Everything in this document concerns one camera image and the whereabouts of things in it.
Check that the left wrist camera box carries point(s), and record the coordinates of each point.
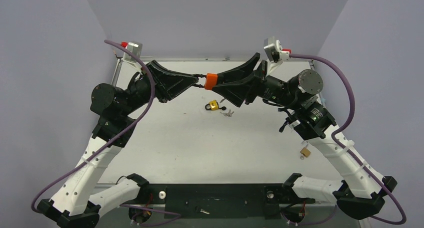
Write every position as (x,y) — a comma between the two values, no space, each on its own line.
(136,49)

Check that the aluminium table edge rail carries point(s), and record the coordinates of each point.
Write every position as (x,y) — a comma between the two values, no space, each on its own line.
(116,72)

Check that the orange padlock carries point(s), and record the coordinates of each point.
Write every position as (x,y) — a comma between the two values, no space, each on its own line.
(210,80)

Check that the silver key bunch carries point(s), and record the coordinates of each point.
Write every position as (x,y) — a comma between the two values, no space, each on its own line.
(229,113)

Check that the yellow padlock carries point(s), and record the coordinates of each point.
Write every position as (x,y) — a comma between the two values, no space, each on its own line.
(212,105)

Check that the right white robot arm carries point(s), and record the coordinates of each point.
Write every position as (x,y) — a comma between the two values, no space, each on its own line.
(360,192)

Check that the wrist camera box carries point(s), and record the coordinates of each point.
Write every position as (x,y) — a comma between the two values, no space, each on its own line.
(275,53)
(136,49)

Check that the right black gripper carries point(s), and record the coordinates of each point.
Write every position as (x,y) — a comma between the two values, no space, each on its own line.
(256,82)

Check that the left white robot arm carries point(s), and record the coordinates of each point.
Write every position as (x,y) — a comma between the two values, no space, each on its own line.
(75,204)

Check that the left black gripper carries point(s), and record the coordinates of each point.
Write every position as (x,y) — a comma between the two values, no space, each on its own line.
(170,84)

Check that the small brass padlock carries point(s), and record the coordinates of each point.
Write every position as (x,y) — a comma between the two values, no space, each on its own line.
(304,153)

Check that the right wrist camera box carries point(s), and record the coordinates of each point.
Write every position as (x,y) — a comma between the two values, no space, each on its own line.
(275,53)

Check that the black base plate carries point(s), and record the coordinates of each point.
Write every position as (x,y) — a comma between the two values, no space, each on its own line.
(220,200)

